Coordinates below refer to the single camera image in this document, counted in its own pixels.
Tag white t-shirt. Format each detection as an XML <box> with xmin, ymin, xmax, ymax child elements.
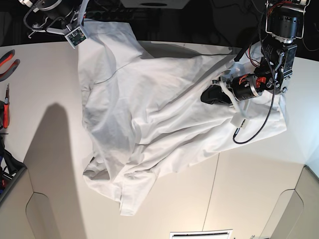
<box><xmin>77</xmin><ymin>21</ymin><xmax>287</xmax><ymax>217</ymax></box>

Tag black braided camera cable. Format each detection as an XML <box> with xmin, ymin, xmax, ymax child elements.
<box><xmin>233</xmin><ymin>7</ymin><xmax>279</xmax><ymax>145</ymax></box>

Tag white vent grille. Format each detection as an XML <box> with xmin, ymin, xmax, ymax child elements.
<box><xmin>169</xmin><ymin>230</ymin><xmax>233</xmax><ymax>239</ymax></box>

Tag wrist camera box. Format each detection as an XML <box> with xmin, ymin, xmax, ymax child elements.
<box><xmin>230</xmin><ymin>113</ymin><xmax>249</xmax><ymax>129</ymax></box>
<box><xmin>65</xmin><ymin>25</ymin><xmax>88</xmax><ymax>49</ymax></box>

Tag black bag at left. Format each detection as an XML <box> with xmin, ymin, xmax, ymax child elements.
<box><xmin>0</xmin><ymin>137</ymin><xmax>27</xmax><ymax>200</ymax></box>

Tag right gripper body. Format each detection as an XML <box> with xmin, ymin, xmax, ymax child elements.
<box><xmin>23</xmin><ymin>0</ymin><xmax>88</xmax><ymax>37</ymax></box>

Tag red handled cutter tool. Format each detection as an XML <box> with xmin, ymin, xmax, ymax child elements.
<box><xmin>3</xmin><ymin>84</ymin><xmax>10</xmax><ymax>128</ymax></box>

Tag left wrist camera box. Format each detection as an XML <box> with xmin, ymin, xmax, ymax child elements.
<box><xmin>230</xmin><ymin>113</ymin><xmax>249</xmax><ymax>129</ymax></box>

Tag orange grey pliers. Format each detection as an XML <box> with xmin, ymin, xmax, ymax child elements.
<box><xmin>0</xmin><ymin>50</ymin><xmax>20</xmax><ymax>83</ymax></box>

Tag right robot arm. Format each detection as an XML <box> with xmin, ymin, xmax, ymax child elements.
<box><xmin>20</xmin><ymin>0</ymin><xmax>88</xmax><ymax>38</ymax></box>

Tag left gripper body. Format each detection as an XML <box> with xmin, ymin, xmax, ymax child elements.
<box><xmin>212</xmin><ymin>74</ymin><xmax>264</xmax><ymax>117</ymax></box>

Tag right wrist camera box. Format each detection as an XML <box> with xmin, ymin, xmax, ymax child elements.
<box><xmin>65</xmin><ymin>25</ymin><xmax>88</xmax><ymax>49</ymax></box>

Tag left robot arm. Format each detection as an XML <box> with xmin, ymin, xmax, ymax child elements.
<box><xmin>200</xmin><ymin>0</ymin><xmax>310</xmax><ymax>113</ymax></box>

